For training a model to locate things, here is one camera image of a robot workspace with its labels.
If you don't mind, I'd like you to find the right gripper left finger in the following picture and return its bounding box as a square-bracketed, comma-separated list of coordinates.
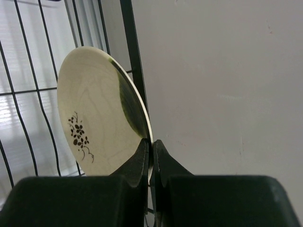
[0, 139, 149, 227]

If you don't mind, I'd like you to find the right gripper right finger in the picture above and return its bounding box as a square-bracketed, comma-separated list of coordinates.
[152, 140, 300, 227]

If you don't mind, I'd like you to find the cream plate with flowers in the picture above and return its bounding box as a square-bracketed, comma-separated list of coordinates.
[57, 46, 153, 187]

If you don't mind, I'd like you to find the black wire dish rack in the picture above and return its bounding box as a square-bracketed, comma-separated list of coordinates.
[0, 0, 157, 227]

